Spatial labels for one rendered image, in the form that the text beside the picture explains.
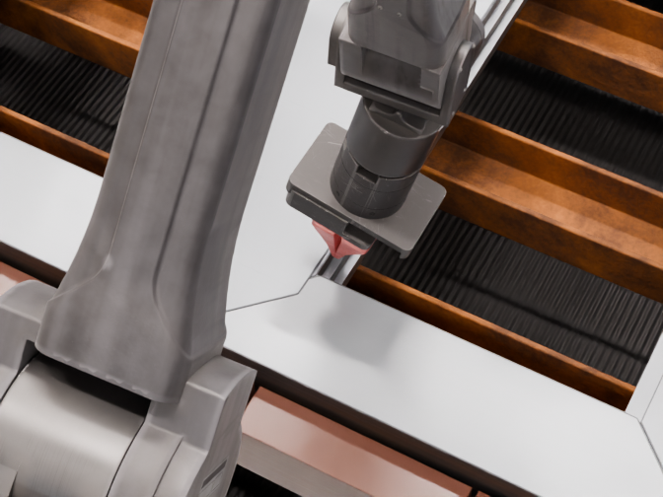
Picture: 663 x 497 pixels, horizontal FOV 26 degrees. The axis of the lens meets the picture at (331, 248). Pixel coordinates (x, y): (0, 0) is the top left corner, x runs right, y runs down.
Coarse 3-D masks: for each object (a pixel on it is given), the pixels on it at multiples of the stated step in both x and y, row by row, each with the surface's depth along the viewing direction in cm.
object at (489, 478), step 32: (512, 0) 129; (480, 64) 126; (0, 256) 114; (32, 256) 111; (352, 256) 114; (224, 352) 107; (256, 384) 109; (288, 384) 106; (640, 384) 107; (352, 416) 105; (640, 416) 105; (416, 448) 103; (480, 480) 102
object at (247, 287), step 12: (240, 264) 110; (240, 276) 110; (252, 276) 110; (264, 276) 110; (228, 288) 109; (240, 288) 109; (252, 288) 109; (264, 288) 109; (276, 288) 109; (288, 288) 109; (228, 300) 109; (240, 300) 109; (252, 300) 109; (264, 300) 109
